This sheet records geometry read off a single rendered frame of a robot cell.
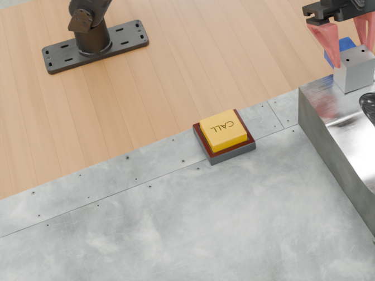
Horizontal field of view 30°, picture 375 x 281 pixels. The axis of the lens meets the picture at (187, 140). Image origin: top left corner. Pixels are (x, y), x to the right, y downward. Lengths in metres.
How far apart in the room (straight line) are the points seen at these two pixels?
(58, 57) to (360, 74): 0.57
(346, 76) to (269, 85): 0.20
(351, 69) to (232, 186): 0.26
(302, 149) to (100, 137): 0.34
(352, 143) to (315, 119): 0.08
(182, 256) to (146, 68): 0.40
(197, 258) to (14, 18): 0.69
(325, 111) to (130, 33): 0.45
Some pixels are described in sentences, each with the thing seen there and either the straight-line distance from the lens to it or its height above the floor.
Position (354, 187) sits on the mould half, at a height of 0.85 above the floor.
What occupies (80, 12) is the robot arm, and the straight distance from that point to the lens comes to 1.25.
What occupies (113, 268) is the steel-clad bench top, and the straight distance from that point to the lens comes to 1.06.
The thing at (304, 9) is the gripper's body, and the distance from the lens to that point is 1.08.
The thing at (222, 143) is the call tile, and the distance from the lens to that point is 1.12.
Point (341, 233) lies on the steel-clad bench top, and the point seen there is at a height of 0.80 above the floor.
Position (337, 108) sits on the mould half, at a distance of 1.09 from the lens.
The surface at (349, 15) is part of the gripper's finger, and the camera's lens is 1.05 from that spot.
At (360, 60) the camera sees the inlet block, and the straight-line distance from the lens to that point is 1.08.
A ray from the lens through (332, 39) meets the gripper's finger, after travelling 1.05.
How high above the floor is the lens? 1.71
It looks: 51 degrees down
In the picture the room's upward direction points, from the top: 10 degrees counter-clockwise
